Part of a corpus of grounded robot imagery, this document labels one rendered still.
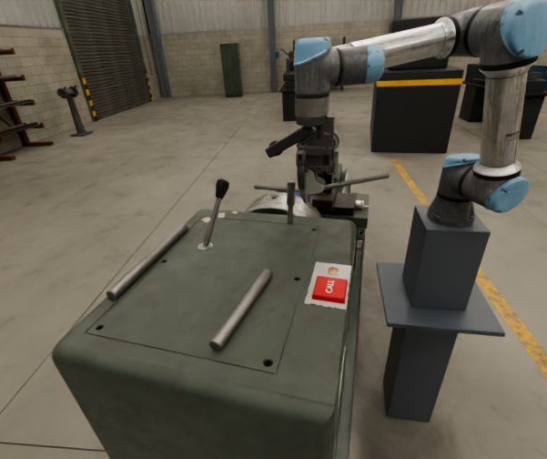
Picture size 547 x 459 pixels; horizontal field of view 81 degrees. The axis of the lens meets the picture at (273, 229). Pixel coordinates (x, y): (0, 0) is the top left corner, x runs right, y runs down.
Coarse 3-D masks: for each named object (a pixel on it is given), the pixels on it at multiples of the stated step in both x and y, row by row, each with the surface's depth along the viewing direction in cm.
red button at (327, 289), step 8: (320, 280) 63; (328, 280) 63; (336, 280) 63; (344, 280) 62; (320, 288) 61; (328, 288) 61; (336, 288) 61; (344, 288) 61; (312, 296) 60; (320, 296) 59; (328, 296) 59; (336, 296) 59; (344, 296) 59
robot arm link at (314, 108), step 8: (296, 104) 70; (304, 104) 68; (312, 104) 68; (320, 104) 68; (328, 104) 70; (296, 112) 71; (304, 112) 69; (312, 112) 68; (320, 112) 69; (328, 112) 71
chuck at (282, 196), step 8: (280, 192) 110; (256, 200) 111; (264, 200) 106; (272, 200) 104; (280, 200) 104; (296, 200) 106; (248, 208) 108; (296, 208) 102; (304, 208) 104; (312, 216) 104; (320, 216) 110
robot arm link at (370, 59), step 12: (336, 48) 66; (348, 48) 66; (360, 48) 67; (372, 48) 67; (348, 60) 66; (360, 60) 66; (372, 60) 67; (384, 60) 68; (348, 72) 67; (360, 72) 67; (372, 72) 68; (336, 84) 69; (348, 84) 70; (360, 84) 71
